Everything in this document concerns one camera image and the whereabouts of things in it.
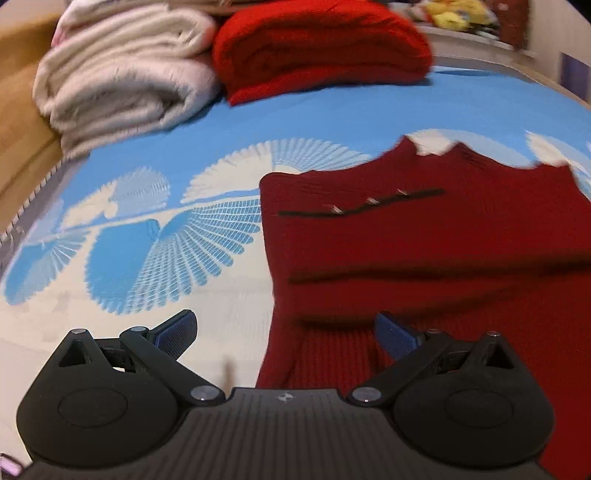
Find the folded white fleece blanket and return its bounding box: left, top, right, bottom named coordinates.
left=32, top=6, right=221, bottom=161

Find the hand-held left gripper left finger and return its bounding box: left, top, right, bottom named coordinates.
left=56, top=310, right=227, bottom=408

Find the purple box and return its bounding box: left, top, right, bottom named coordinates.
left=560, top=52, right=591, bottom=101

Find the wooden headboard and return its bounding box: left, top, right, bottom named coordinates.
left=0, top=14, right=66, bottom=234

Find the dark red knit cardigan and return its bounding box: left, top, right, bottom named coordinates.
left=255, top=135, right=591, bottom=480

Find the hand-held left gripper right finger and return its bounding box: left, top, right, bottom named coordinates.
left=346, top=311, right=519, bottom=408

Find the folded red knit blanket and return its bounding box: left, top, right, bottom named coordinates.
left=212, top=0, right=434, bottom=107

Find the blue and white printed bedsheet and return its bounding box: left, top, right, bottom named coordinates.
left=0, top=65, right=591, bottom=467

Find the yellow plush toy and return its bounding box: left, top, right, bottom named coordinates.
left=424, top=0, right=467, bottom=17
left=431, top=8, right=500, bottom=32

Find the dark red cushion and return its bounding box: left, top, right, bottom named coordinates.
left=490, top=0, right=530, bottom=51

